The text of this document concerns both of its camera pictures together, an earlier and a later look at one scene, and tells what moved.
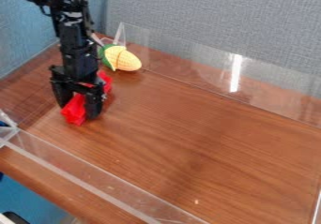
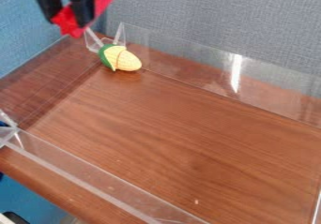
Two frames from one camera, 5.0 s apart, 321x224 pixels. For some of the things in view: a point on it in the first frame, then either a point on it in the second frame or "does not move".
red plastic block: (72, 112) -> (65, 18)
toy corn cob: (117, 57) does not move
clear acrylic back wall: (276, 88) does not move
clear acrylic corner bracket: (117, 39) does not move
